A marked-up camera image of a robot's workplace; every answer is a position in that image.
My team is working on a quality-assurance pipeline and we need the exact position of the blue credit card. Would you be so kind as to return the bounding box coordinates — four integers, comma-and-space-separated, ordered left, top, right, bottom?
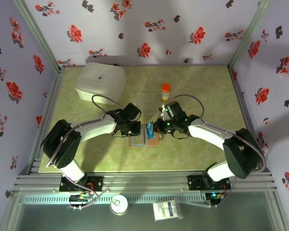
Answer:
145, 122, 156, 141

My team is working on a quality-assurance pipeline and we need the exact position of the brown card holder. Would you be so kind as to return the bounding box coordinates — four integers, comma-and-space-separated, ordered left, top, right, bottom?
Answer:
128, 133, 160, 147

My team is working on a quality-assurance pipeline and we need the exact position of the clear acrylic card stand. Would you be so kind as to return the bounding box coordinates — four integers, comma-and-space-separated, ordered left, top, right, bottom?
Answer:
136, 91, 157, 116

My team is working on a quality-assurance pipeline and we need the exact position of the orange pill bottle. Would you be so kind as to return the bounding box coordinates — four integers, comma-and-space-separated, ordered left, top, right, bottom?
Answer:
160, 83, 171, 102

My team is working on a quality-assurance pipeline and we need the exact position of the white storage box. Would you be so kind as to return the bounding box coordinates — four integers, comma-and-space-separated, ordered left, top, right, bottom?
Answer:
74, 62, 126, 106

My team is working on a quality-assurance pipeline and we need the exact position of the silver tin can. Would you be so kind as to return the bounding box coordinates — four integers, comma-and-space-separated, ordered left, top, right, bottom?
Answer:
109, 194, 129, 216

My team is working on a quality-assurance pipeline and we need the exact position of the clear plastic packet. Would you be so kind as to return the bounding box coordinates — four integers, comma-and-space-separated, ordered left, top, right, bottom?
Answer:
152, 199, 184, 222

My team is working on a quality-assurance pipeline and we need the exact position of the lavender left arm cable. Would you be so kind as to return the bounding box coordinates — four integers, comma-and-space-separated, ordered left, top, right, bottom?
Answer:
45, 94, 125, 210

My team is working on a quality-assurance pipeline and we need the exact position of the lavender arm cable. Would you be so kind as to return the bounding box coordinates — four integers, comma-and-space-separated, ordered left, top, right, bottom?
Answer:
170, 93, 266, 208
45, 94, 125, 210

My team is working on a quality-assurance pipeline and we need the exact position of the lavender right arm cable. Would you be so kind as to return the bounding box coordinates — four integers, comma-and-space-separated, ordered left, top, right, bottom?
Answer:
170, 93, 266, 208

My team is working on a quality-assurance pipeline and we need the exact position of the aluminium frame cross rail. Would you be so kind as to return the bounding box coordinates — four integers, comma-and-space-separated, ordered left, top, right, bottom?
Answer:
12, 171, 278, 193

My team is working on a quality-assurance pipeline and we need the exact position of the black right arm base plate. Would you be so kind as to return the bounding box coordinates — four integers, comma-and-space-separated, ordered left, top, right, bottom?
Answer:
187, 174, 231, 191

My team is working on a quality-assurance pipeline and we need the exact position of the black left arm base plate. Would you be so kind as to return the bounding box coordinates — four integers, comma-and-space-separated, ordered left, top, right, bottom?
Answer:
59, 175, 104, 193

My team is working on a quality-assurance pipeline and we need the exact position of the slotted grey cable duct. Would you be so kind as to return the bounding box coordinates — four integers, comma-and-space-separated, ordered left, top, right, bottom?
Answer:
23, 194, 208, 205

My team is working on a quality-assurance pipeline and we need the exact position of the aluminium frame side rail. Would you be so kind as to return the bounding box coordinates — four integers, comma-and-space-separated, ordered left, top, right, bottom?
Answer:
28, 66, 66, 174
227, 65, 273, 174

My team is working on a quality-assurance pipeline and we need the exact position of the aluminium frame corner post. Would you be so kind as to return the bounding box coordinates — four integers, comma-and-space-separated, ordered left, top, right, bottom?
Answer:
12, 0, 66, 73
228, 0, 273, 70

